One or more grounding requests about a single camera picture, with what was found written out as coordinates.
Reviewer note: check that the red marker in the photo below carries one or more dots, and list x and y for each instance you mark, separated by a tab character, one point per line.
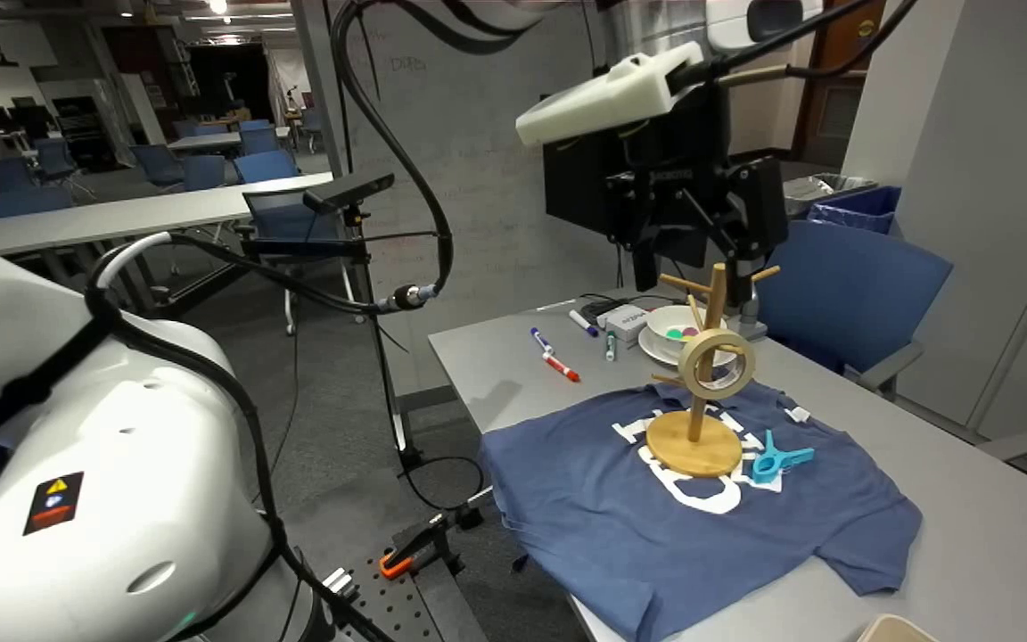
560	369

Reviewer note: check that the white plate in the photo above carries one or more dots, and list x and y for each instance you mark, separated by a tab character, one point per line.
665	347

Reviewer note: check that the blue chair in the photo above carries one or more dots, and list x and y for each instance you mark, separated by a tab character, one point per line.
851	300

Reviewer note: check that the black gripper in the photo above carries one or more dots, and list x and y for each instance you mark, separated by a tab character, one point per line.
670	186

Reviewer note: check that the orange black clamp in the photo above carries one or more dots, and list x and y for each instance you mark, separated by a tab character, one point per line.
416	547

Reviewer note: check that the white cardboard box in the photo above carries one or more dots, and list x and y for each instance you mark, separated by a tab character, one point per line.
621	318

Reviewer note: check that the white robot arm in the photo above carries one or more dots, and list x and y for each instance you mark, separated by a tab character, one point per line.
136	492

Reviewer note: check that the blue recycling bin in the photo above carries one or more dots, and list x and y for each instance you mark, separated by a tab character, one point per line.
862	208

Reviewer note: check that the blue plastic clamp peg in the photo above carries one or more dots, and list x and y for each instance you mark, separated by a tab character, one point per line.
772	463

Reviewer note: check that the black camera on tripod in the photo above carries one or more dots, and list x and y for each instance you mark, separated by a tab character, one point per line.
343	202

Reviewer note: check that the wooden peg rack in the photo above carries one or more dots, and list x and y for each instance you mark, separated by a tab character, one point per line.
696	440

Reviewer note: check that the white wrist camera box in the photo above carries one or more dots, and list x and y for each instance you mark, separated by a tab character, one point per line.
630	92

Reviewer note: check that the blue printed t-shirt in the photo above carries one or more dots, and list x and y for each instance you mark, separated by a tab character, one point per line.
654	551

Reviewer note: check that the masking tape roll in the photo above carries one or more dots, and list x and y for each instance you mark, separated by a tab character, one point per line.
713	366

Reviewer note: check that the blue marker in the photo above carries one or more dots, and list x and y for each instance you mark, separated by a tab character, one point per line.
544	345

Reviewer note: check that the white bowl with balls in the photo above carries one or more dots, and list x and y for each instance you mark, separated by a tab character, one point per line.
668	315

